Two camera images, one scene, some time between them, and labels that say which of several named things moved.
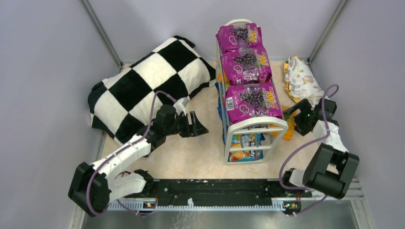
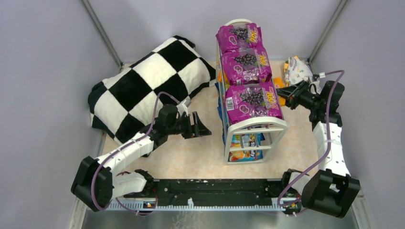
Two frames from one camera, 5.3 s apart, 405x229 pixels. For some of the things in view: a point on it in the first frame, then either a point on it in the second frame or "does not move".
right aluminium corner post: x=326 y=32 does not move
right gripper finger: x=303 y=105 -> x=299 y=88
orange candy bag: x=290 y=119 -> x=279 y=82
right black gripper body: x=294 y=113 -> x=295 y=97
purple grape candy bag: x=247 y=36 does not move
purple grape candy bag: x=246 y=102 does not move
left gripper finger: x=198 y=129 does not move
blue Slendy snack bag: x=245 y=140 does not move
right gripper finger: x=292 y=122 -> x=291 y=92
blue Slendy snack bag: x=222 y=111 does not move
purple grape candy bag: x=245 y=66 does not move
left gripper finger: x=186 y=130 does not move
